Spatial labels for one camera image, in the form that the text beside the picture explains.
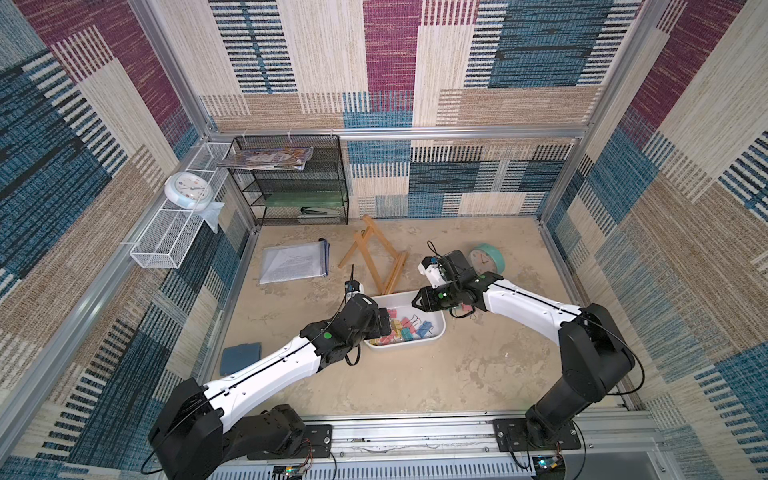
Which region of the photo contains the white round wall clock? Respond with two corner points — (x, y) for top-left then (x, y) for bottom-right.
(164, 171), (214, 211)

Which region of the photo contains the green round alarm clock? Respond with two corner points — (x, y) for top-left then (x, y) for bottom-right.
(469, 243), (506, 275)

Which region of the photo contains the black mesh shelf rack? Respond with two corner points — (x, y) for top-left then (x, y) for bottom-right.
(225, 134), (350, 227)

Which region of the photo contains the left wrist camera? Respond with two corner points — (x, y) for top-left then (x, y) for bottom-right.
(344, 279), (364, 298)

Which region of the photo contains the blue cloth pad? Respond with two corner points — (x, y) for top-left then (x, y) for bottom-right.
(219, 342), (261, 377)

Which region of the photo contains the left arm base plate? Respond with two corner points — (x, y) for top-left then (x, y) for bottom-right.
(246, 424), (333, 460)

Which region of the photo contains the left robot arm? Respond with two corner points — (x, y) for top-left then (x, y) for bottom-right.
(148, 292), (391, 479)

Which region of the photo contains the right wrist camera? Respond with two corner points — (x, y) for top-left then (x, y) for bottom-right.
(418, 256), (448, 288)

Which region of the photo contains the white plastic storage box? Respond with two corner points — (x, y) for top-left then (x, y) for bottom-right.
(365, 291), (446, 351)

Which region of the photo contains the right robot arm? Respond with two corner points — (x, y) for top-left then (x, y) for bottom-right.
(412, 250), (637, 449)

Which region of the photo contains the black stapler on shelf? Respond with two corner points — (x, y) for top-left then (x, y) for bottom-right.
(300, 207), (341, 217)

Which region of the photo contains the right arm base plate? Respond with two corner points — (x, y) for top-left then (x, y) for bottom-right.
(492, 417), (582, 452)

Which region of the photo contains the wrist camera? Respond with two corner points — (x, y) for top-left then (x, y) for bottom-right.
(418, 256), (448, 288)
(344, 279), (364, 298)

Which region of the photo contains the magazine on shelf top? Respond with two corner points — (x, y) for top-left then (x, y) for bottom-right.
(217, 147), (314, 171)

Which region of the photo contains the white wire mesh basket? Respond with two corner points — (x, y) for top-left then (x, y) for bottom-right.
(130, 142), (247, 269)

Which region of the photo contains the wooden easel stand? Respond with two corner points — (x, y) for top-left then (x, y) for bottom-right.
(338, 215), (409, 295)

